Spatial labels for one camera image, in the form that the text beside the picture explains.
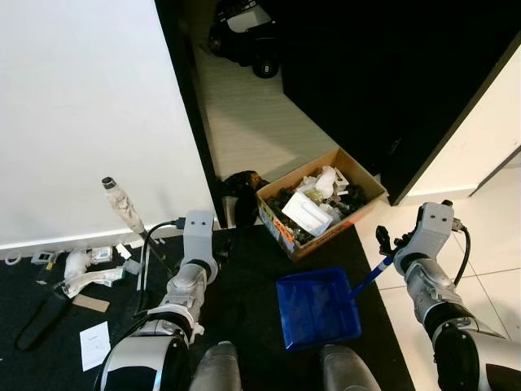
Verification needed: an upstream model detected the blue plastic dustpan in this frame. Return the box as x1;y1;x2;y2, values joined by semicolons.
275;257;396;353

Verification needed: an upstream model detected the black floor mat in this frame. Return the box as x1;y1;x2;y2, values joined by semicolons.
0;240;141;391
140;224;416;391

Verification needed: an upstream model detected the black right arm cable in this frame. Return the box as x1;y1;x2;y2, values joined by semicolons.
446;224;473;288

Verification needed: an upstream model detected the grey right robot leg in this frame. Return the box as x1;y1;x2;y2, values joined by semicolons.
320;344;383;391

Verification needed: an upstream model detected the dark brown bag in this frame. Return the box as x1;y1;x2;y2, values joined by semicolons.
224;171;263;231

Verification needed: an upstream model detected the black door frame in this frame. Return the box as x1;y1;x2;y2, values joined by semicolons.
155;0;230;231

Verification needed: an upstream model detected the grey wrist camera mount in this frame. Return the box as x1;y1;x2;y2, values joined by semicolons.
183;210;219;266
414;202;457;260

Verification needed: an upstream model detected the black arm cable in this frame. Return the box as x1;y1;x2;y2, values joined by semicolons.
446;224;473;288
94;218;186;388

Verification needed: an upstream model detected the brown cardboard rubbish box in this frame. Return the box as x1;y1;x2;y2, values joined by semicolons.
256;148;388;261

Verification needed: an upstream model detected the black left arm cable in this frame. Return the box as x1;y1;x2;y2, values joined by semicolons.
94;218;186;388

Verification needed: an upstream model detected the small white packet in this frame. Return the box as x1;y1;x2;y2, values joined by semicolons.
90;247;115;264

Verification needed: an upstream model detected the crumpled white wrapper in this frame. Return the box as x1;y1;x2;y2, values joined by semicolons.
63;248;127;298

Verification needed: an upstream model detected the crumpled white paper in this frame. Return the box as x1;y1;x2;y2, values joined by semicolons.
301;165;351;200

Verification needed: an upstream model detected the small grey scrap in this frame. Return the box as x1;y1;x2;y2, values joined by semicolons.
31;251;58;268

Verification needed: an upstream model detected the brown cardboard piece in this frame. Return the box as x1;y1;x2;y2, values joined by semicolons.
72;295;111;314

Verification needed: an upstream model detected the grey robot leg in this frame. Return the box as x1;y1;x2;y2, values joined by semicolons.
189;342;243;391
320;344;383;391

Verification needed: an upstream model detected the black strap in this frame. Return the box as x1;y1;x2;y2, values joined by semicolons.
15;285;70;353

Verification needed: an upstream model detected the black door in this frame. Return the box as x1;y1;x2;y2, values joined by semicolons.
281;0;521;206

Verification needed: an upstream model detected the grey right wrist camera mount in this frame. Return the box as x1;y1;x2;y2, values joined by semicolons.
414;202;457;260

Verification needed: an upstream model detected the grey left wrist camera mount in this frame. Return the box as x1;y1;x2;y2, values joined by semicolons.
183;210;219;266

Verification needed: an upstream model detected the white paper sheet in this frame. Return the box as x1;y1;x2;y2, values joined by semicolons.
79;322;112;371

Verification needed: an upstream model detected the flat white packet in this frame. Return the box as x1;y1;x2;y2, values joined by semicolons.
281;191;336;237

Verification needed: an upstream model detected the black wheeled machine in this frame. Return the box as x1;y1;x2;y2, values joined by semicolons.
208;0;282;80

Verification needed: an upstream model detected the grey left robot leg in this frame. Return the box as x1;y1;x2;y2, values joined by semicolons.
189;342;243;391

